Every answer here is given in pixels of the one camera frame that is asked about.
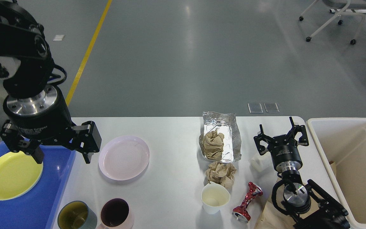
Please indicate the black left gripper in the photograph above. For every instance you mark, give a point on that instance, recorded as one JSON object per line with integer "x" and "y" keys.
{"x": 45, "y": 119}

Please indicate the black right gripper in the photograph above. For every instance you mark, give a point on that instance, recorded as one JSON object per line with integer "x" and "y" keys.
{"x": 283, "y": 149}

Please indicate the pink plate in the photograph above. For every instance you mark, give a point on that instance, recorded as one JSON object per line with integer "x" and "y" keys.
{"x": 124, "y": 158}

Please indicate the grey green cup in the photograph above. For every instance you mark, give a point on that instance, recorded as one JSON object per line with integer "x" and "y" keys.
{"x": 76, "y": 215}

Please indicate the pink mug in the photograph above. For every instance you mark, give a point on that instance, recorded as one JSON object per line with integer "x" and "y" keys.
{"x": 116, "y": 214}

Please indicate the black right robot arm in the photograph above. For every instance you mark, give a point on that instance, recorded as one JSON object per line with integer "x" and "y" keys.
{"x": 309, "y": 205}

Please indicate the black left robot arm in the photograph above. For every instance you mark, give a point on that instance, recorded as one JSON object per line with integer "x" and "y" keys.
{"x": 22, "y": 37}

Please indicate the right floor socket plate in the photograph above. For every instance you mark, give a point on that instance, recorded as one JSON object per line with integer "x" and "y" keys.
{"x": 271, "y": 107}

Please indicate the floor socket plate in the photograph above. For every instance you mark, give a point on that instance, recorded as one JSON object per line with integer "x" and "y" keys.
{"x": 255, "y": 108}
{"x": 271, "y": 107}

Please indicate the left floor socket plate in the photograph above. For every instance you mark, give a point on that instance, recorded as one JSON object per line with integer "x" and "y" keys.
{"x": 255, "y": 108}

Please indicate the yellow plate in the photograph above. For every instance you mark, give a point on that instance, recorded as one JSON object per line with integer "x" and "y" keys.
{"x": 19, "y": 173}

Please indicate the aluminium foil container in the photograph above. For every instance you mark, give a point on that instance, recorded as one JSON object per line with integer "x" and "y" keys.
{"x": 226, "y": 124}

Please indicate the crumpled brown paper ball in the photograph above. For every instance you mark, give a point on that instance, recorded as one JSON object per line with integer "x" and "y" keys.
{"x": 221, "y": 173}

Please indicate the blue plastic tray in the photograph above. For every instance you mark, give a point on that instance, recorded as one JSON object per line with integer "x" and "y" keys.
{"x": 37, "y": 208}

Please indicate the crumpled brown paper in foil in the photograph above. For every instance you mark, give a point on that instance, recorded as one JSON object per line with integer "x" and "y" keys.
{"x": 211, "y": 145}

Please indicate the beige plastic bin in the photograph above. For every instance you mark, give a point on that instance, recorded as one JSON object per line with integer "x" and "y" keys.
{"x": 341, "y": 143}

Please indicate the brown paper bag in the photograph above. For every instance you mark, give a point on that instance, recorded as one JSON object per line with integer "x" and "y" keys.
{"x": 271, "y": 218}

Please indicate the crushed red can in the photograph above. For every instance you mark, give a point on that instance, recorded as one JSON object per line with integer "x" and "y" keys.
{"x": 240, "y": 212}

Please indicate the white paper cup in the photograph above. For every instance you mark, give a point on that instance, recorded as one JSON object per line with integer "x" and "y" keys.
{"x": 214, "y": 196}

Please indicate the white floor marker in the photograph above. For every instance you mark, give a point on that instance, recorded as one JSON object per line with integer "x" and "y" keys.
{"x": 59, "y": 37}

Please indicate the white office chair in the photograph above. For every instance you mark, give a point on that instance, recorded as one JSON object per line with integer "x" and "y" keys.
{"x": 346, "y": 8}

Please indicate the white chair base bar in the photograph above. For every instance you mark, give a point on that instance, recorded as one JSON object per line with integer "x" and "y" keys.
{"x": 362, "y": 11}

